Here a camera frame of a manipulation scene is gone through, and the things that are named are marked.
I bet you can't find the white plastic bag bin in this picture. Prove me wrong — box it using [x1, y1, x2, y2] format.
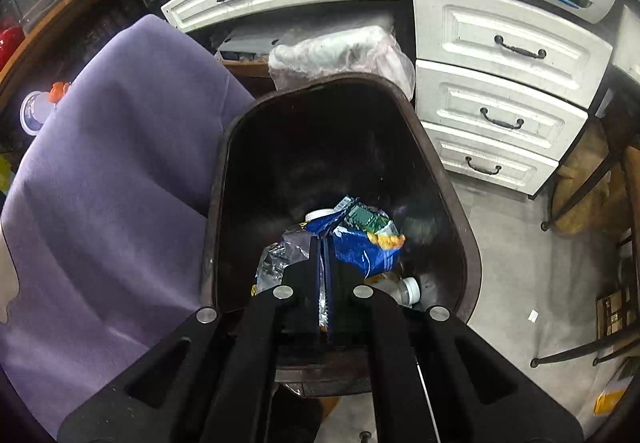
[268, 26, 416, 100]

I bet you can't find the silver foil wrapper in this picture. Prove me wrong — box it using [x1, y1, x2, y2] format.
[250, 223, 311, 296]

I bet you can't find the black trash bin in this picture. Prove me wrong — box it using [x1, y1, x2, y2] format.
[202, 74, 482, 321]

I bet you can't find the dark blue paper cup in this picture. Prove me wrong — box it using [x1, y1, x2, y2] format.
[18, 91, 56, 136]

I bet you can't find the orange foam fruit net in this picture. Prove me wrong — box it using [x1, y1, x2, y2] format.
[49, 82, 70, 105]

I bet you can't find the blue snack bag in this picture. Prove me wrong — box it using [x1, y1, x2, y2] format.
[306, 209, 406, 278]

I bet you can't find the red ceramic vase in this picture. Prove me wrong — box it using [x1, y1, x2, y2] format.
[0, 26, 25, 69]

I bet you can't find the green milk carton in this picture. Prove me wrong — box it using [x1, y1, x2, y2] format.
[344, 203, 390, 234]

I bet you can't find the white drawer cabinet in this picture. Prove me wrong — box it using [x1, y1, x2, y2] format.
[412, 0, 614, 197]

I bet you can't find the wooden counter top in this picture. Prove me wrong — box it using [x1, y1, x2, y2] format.
[0, 0, 212, 100]

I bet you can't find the purple floral tablecloth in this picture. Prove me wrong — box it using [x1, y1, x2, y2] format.
[1, 15, 252, 435]

